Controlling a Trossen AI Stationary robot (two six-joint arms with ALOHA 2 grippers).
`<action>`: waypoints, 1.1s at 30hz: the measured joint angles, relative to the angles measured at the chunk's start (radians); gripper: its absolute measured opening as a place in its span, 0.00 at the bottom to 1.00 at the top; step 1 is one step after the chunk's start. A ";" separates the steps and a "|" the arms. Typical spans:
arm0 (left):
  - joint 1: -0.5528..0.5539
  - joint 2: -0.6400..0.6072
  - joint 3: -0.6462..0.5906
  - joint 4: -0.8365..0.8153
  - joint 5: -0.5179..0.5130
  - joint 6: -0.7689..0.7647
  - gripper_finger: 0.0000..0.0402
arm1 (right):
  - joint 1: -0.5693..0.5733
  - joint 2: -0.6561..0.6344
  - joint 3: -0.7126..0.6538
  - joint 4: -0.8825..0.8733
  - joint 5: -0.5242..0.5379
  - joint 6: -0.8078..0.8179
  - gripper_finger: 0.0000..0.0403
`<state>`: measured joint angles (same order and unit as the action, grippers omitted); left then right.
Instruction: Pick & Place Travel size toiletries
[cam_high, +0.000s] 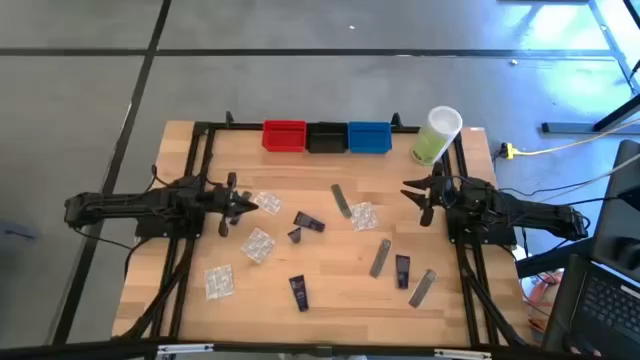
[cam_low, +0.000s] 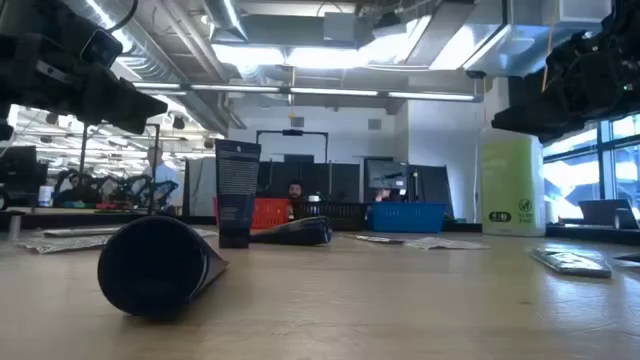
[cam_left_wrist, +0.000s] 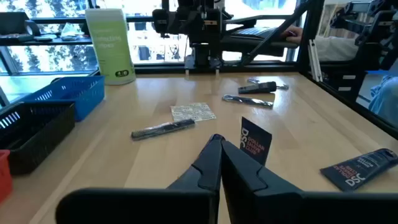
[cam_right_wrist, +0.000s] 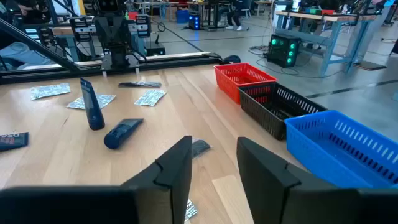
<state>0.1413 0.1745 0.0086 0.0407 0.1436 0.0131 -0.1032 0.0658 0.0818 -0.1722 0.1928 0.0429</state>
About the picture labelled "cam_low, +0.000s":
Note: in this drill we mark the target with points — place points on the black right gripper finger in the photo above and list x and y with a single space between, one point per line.
550 112
515 124

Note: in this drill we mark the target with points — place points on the person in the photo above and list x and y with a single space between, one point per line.
162 175
75 182
385 195
295 191

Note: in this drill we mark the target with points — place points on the silver rectangular air duct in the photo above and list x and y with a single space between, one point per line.
500 45

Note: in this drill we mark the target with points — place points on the black plastic basket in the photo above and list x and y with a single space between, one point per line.
345 215

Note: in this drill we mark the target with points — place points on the white plastic tub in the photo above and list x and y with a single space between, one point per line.
45 196

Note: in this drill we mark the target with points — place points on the white wipes canister green label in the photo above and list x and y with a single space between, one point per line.
510 185

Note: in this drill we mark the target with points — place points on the dark computer monitor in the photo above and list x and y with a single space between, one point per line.
387 174

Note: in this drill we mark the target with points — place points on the long ceiling light strip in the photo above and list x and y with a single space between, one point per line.
330 92

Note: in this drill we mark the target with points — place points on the black track spotlight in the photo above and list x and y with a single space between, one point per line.
178 123

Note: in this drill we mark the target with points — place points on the blue plastic basket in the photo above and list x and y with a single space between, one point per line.
406 217

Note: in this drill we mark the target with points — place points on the dark dome security camera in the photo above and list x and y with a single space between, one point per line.
475 74

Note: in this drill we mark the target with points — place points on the black metal gantry frame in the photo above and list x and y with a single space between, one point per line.
156 170
292 132

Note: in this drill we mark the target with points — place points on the red plastic basket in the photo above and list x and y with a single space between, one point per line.
270 212

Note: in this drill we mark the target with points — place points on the gray open laptop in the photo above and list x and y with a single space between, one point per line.
607 212

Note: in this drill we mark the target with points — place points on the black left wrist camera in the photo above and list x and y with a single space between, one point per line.
101 48

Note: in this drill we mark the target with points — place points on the black partition panel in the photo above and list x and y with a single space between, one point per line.
350 187
432 185

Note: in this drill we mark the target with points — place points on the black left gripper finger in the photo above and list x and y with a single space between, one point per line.
107 95
147 115

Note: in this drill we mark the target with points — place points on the gray fabric partition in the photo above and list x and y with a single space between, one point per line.
200 185

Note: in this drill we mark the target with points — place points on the gray square wall vent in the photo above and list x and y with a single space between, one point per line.
374 124
297 122

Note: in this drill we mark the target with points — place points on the large black monitor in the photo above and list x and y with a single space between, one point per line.
20 172

